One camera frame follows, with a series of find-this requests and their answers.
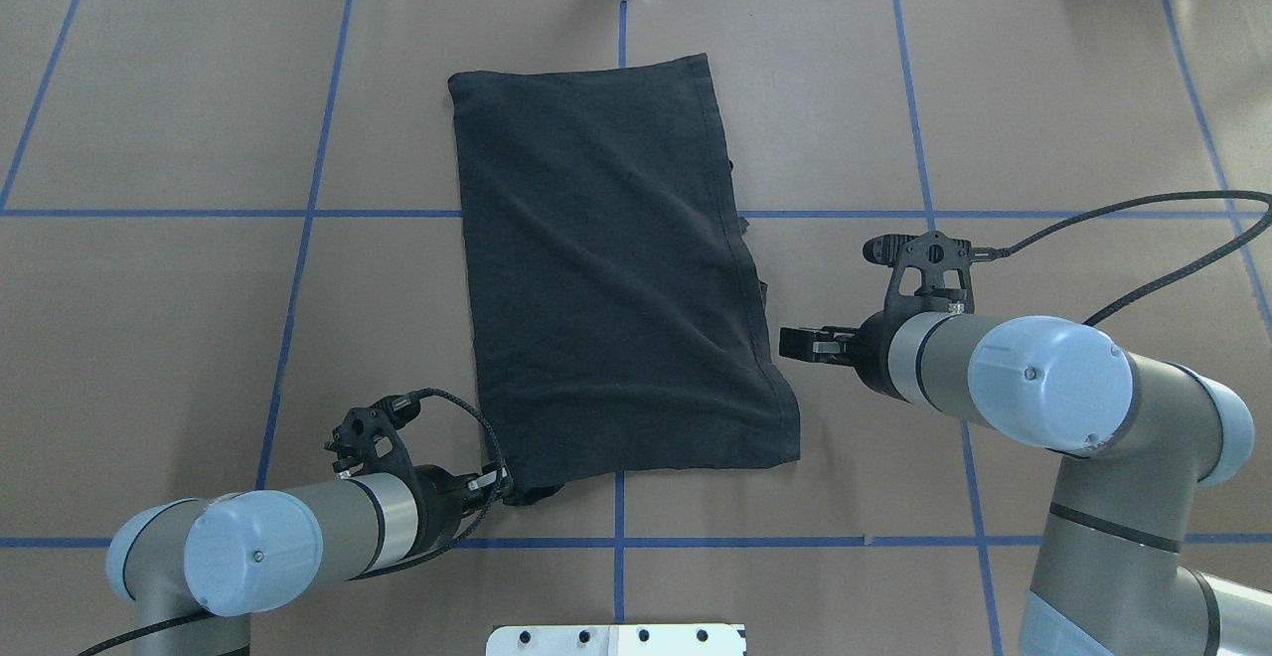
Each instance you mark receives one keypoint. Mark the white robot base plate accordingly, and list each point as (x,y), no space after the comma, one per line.
(619,639)

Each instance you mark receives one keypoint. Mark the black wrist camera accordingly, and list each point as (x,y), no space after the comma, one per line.
(367,442)
(929,272)

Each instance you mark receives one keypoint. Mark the black graphic t-shirt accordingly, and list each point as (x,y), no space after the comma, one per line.
(618,317)

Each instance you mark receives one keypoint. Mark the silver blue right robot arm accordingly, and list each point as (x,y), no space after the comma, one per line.
(1136,436)

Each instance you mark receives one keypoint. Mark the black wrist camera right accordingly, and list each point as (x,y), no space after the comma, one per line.
(929,272)

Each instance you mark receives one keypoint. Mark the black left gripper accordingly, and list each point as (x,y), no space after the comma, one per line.
(434,499)

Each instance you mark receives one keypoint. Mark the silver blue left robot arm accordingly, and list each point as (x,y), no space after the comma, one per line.
(197,569)

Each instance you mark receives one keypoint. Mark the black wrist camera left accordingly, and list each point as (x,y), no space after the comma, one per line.
(367,442)

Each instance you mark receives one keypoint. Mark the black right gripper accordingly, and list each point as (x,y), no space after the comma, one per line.
(872,350)

